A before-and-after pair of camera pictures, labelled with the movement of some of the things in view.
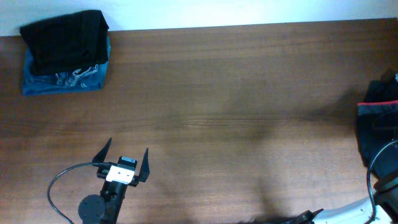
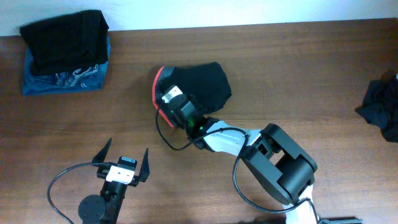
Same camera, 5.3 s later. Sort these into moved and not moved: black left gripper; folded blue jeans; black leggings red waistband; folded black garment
Moved: black leggings red waistband
Not moved: folded blue jeans; folded black garment; black left gripper
